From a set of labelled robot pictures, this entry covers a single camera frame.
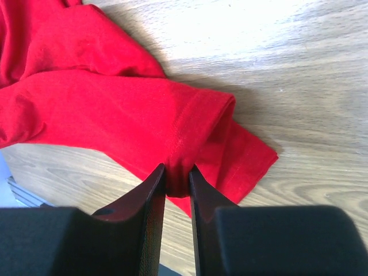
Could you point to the red t-shirt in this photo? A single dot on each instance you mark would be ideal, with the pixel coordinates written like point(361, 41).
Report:
point(71, 76)

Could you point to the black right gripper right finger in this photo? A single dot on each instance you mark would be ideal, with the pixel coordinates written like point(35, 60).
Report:
point(271, 240)

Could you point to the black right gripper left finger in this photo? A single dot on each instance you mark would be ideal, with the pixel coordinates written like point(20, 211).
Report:
point(122, 238)

